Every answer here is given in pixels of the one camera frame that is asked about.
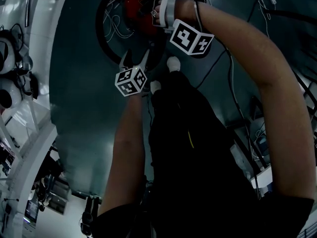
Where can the red-topped vacuum cleaner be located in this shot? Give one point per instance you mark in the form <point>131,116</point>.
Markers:
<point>133,9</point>

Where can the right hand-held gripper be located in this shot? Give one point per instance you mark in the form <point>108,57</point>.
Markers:
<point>190,38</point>

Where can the person's left forearm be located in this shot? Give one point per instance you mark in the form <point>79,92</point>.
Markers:
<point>126,145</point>

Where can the grey metal wand tube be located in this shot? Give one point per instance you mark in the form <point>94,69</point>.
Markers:
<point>29,6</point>

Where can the person's right forearm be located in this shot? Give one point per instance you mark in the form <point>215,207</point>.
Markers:
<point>272,83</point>

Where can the person's black clothing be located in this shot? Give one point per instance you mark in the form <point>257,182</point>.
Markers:
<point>193,157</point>

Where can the person's right hand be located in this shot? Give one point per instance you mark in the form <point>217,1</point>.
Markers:
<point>185,9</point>

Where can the white round device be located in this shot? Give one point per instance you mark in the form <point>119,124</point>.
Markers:
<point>10,94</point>
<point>6,52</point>

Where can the white curved counter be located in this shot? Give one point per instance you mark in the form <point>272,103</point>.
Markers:
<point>37,58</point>

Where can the person's white left shoe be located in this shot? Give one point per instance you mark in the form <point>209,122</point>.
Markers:
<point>155,86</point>

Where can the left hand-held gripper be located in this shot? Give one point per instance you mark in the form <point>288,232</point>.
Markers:
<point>131,82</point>

